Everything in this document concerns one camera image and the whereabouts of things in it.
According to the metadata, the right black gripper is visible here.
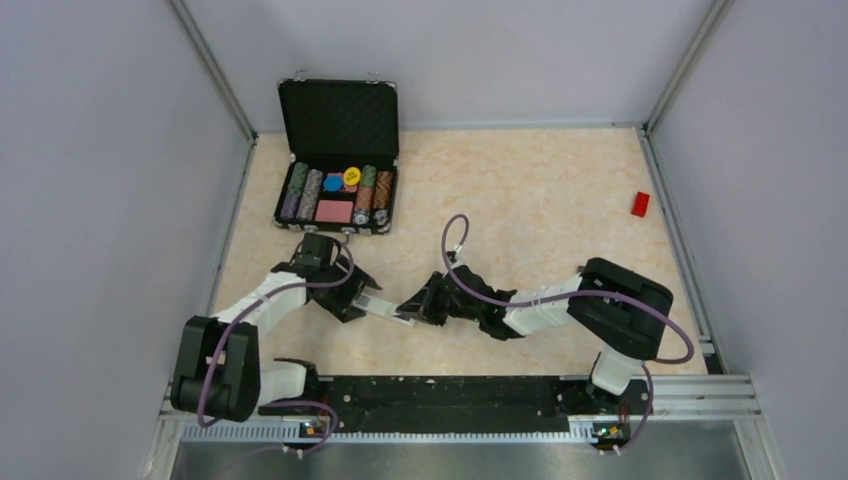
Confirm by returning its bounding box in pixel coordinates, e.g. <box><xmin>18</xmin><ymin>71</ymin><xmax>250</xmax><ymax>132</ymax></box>
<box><xmin>398</xmin><ymin>270</ymin><xmax>483</xmax><ymax>326</ymax></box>

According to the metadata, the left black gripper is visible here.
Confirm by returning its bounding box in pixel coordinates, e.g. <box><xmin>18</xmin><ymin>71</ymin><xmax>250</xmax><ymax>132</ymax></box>
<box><xmin>315</xmin><ymin>254</ymin><xmax>381</xmax><ymax>321</ymax></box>

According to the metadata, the white remote control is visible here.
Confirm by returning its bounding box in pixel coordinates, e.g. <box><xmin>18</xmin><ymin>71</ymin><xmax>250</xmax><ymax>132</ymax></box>
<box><xmin>353</xmin><ymin>294</ymin><xmax>415</xmax><ymax>327</ymax></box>

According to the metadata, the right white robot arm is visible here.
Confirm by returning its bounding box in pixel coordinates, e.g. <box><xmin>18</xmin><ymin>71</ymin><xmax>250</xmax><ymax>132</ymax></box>
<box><xmin>396</xmin><ymin>257</ymin><xmax>674</xmax><ymax>412</ymax></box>

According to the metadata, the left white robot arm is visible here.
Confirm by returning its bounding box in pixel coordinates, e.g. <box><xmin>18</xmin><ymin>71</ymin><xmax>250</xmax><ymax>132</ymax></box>
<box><xmin>169</xmin><ymin>233</ymin><xmax>381</xmax><ymax>427</ymax></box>

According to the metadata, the pink playing card deck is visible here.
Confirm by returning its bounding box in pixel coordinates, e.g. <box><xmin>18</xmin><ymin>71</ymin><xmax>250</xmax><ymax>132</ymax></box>
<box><xmin>314</xmin><ymin>200</ymin><xmax>354</xmax><ymax>224</ymax></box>

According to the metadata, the blue round chip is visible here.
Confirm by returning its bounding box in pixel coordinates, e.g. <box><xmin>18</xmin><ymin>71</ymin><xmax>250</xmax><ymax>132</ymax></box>
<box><xmin>323</xmin><ymin>172</ymin><xmax>344</xmax><ymax>192</ymax></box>

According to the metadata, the yellow round chip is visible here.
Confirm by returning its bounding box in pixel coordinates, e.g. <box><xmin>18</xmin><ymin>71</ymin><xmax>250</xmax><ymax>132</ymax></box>
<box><xmin>343</xmin><ymin>167</ymin><xmax>362</xmax><ymax>187</ymax></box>

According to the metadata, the black poker chip case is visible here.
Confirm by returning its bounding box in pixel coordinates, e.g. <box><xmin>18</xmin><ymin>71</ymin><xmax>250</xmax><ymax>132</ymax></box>
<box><xmin>272</xmin><ymin>77</ymin><xmax>400</xmax><ymax>235</ymax></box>

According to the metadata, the red building brick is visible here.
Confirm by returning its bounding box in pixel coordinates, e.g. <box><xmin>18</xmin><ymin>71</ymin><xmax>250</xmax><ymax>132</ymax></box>
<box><xmin>631</xmin><ymin>191</ymin><xmax>651</xmax><ymax>218</ymax></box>

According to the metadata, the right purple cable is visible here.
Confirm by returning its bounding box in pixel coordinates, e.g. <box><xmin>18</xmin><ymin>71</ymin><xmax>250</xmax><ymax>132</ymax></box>
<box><xmin>441</xmin><ymin>213</ymin><xmax>696</xmax><ymax>455</ymax></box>

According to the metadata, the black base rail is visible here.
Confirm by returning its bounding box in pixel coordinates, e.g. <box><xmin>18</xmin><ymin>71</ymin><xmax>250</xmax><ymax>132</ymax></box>
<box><xmin>165</xmin><ymin>374</ymin><xmax>763</xmax><ymax>455</ymax></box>

